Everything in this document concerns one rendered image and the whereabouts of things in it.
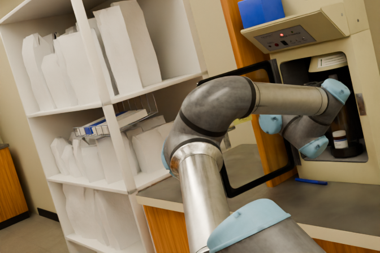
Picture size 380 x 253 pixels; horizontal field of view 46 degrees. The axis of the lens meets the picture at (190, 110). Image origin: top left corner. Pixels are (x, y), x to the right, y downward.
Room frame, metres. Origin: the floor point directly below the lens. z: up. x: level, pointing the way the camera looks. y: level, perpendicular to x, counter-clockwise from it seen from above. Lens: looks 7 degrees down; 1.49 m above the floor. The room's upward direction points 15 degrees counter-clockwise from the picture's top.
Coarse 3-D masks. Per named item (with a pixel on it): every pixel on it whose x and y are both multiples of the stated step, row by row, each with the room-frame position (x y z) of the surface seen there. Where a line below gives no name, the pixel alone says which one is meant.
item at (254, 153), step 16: (256, 80) 1.53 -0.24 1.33; (240, 128) 1.47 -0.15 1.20; (256, 128) 1.50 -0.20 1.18; (240, 144) 1.47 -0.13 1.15; (256, 144) 1.50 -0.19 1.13; (272, 144) 1.53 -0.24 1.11; (224, 160) 1.43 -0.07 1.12; (240, 160) 1.46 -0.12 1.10; (256, 160) 1.49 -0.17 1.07; (272, 160) 1.52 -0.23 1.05; (240, 176) 1.45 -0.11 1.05; (256, 176) 1.48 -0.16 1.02; (224, 192) 1.42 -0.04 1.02
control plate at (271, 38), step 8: (272, 32) 1.43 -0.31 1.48; (280, 32) 1.42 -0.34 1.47; (288, 32) 1.40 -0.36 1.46; (296, 32) 1.39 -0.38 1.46; (304, 32) 1.37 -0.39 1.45; (264, 40) 1.49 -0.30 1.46; (272, 40) 1.47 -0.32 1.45; (280, 40) 1.45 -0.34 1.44; (288, 40) 1.44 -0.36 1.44; (304, 40) 1.40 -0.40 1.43; (312, 40) 1.39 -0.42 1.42; (272, 48) 1.51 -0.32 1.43; (280, 48) 1.49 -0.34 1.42
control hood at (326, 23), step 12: (312, 12) 1.28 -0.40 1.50; (324, 12) 1.26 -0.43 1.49; (336, 12) 1.30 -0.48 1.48; (264, 24) 1.42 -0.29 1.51; (276, 24) 1.39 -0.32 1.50; (288, 24) 1.37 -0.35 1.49; (300, 24) 1.35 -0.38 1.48; (312, 24) 1.32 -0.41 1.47; (324, 24) 1.30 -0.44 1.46; (336, 24) 1.29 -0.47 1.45; (252, 36) 1.50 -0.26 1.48; (312, 36) 1.37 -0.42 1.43; (324, 36) 1.35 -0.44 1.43; (336, 36) 1.33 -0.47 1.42; (264, 48) 1.53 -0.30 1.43; (288, 48) 1.48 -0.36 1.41
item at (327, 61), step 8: (312, 56) 1.50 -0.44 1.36; (320, 56) 1.46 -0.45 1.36; (328, 56) 1.44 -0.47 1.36; (336, 56) 1.43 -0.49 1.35; (344, 56) 1.42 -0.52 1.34; (312, 64) 1.49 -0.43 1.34; (320, 64) 1.45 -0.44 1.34; (328, 64) 1.43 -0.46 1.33; (336, 64) 1.42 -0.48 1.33; (344, 64) 1.41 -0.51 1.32
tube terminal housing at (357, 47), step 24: (288, 0) 1.48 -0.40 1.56; (312, 0) 1.41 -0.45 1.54; (336, 0) 1.34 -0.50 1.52; (360, 0) 1.38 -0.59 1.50; (360, 24) 1.37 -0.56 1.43; (312, 48) 1.44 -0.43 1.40; (336, 48) 1.37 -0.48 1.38; (360, 48) 1.35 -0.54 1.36; (360, 72) 1.33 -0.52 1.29; (360, 120) 1.35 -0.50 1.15; (312, 168) 1.53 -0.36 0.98; (336, 168) 1.45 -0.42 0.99; (360, 168) 1.38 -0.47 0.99
